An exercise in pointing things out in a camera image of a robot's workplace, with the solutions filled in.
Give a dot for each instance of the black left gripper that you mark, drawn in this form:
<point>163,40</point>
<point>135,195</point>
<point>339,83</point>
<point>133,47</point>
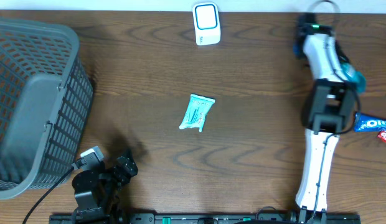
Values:
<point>130,168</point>

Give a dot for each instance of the blue mouthwash bottle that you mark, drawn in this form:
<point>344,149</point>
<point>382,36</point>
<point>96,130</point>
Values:
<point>354,76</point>

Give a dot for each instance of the teal wet wipes pack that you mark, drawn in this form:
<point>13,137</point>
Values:
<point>196,112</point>

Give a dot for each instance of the blue Oreo cookie pack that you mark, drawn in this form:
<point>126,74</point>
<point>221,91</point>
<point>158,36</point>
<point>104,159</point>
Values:
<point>366,123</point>

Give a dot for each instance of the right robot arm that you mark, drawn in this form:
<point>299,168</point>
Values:
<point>325,113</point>

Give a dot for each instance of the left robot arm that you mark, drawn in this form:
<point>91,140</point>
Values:
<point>96,187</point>

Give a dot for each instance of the grey plastic mesh basket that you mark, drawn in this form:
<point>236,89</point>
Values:
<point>45,100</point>

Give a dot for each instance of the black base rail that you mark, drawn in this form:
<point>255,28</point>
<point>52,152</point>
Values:
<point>266,217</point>

